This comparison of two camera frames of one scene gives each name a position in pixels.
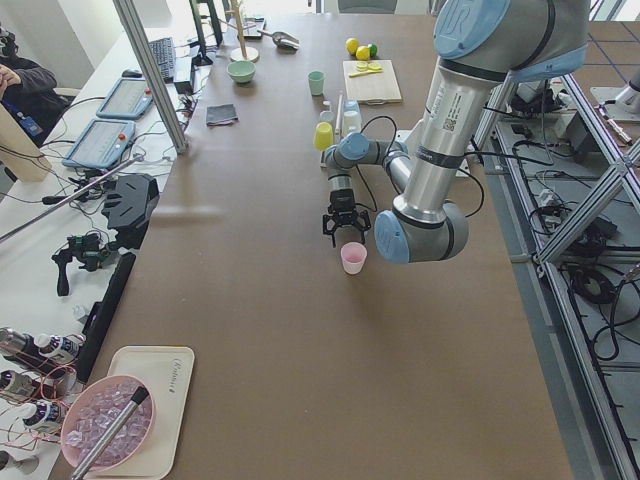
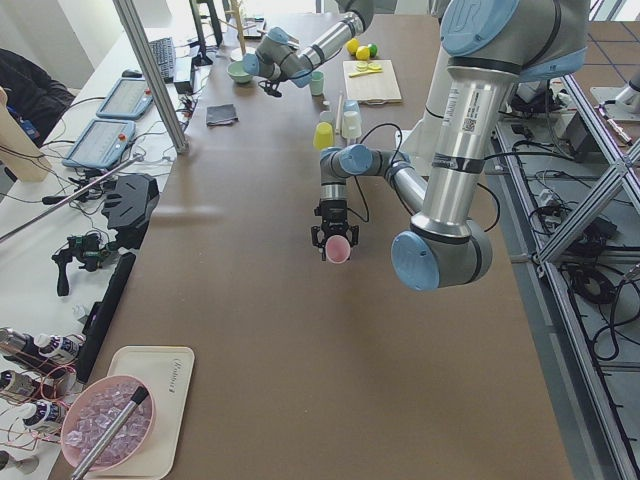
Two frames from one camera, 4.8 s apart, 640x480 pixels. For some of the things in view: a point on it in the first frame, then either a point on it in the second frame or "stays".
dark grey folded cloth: (220, 115) stays
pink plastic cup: (353, 256) → (337, 249)
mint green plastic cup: (316, 79) stays
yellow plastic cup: (323, 135) stays
